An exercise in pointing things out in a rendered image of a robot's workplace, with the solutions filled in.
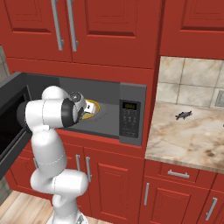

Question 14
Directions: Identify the red drawer front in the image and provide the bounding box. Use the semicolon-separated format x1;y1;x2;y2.
157;161;201;184
211;171;224;194

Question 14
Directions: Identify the grey wall socket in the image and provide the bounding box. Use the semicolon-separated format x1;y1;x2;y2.
214;89;224;109

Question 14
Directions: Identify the black microwave door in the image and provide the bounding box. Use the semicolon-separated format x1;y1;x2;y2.
0;71;33;180

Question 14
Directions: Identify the grey microwave oven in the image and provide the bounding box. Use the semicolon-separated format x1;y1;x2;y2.
20;72;148;147

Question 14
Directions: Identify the silver drawer handle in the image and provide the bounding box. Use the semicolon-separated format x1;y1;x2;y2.
166;169;191;179

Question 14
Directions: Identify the red cupboard door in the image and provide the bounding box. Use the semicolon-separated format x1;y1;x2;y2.
71;0;164;70
82;147;146;224
0;0;73;63
196;189;224;224
138;176;213;224
4;142;86;217
159;0;224;61

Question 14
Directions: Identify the silver upper cupboard handle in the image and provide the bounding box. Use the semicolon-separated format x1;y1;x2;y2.
66;0;80;53
50;0;65;53

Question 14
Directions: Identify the yellow plate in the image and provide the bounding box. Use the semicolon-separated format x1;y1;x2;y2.
81;99;102;121

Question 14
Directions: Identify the silver lower cupboard handle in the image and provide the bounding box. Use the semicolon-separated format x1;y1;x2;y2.
205;197;219;222
74;154;82;173
143;182;151;207
85;156;93;184

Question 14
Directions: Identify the silver cupboard handle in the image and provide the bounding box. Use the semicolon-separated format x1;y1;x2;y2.
66;0;80;53
143;182;151;207
205;197;219;222
85;156;93;184
50;0;65;53
74;154;82;173

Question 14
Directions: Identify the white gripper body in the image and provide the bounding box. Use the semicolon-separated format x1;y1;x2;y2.
84;101;97;116

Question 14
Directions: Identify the small dark grey fish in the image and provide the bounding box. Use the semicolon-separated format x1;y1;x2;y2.
174;109;193;122

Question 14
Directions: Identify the red upper cupboard door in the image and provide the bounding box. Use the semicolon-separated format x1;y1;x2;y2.
0;0;73;63
71;0;164;70
159;0;224;61

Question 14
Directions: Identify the red lower cupboard door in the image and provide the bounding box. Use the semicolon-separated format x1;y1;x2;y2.
4;142;86;217
138;176;213;224
82;147;146;224
196;189;224;224

